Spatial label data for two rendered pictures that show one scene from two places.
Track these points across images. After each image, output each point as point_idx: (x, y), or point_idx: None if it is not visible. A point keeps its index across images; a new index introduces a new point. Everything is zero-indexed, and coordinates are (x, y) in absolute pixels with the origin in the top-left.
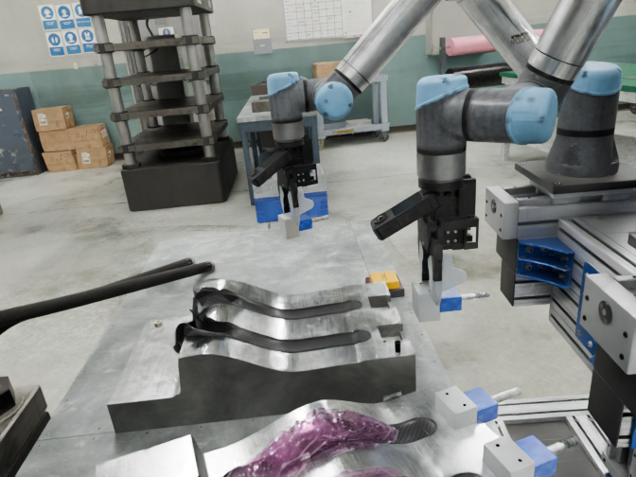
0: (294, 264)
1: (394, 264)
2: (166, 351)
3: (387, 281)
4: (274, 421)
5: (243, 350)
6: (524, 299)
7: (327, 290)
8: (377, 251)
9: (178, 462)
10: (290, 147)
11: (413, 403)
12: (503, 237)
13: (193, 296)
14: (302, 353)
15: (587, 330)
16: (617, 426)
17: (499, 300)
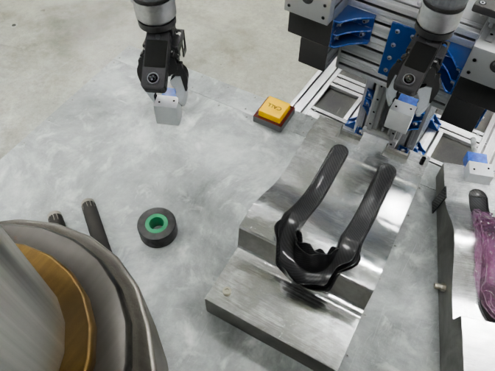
0: (160, 141)
1: (3, 59)
2: (283, 300)
3: (284, 109)
4: (454, 263)
5: (377, 244)
6: (328, 62)
7: (298, 151)
8: (201, 80)
9: (488, 333)
10: (172, 26)
11: (455, 188)
12: (328, 23)
13: (138, 244)
14: (380, 212)
15: (471, 79)
16: (476, 121)
17: (139, 47)
